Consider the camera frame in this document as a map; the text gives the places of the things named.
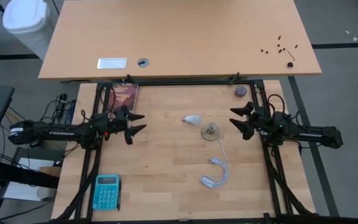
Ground black looped gripper cable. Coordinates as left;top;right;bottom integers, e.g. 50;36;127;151
267;94;287;116

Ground brass lamp socket base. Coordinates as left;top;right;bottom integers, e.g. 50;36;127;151
200;123;221;141

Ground tan wooden desk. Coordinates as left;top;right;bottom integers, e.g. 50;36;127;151
38;0;323;82

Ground book with reddish cover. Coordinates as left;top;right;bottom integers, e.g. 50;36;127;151
106;82;139;113

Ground black floor cable tangle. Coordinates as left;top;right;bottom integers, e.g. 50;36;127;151
35;93;78;147

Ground black floor beam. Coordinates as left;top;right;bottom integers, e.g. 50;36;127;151
0;157;60;189

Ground black aluminium table frame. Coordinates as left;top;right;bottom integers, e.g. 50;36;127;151
54;79;319;224

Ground white paper sheet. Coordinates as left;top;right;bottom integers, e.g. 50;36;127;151
3;157;57;202

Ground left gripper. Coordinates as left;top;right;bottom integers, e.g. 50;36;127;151
99;105;148;146

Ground white label plate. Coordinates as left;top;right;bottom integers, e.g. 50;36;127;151
96;57;127;70

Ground teal calculator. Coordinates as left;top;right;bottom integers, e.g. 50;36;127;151
91;174;121;212

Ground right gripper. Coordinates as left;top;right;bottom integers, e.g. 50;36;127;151
229;101;275;141

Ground black desk clamp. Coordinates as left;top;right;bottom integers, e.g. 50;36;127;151
125;73;140;85
228;72;241;86

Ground white plastic bin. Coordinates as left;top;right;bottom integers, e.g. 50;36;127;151
2;0;51;60

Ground white lamp power cord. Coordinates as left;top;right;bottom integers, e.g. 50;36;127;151
199;138;229;189

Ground white lightbulb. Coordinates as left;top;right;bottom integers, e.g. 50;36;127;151
181;114;202;126

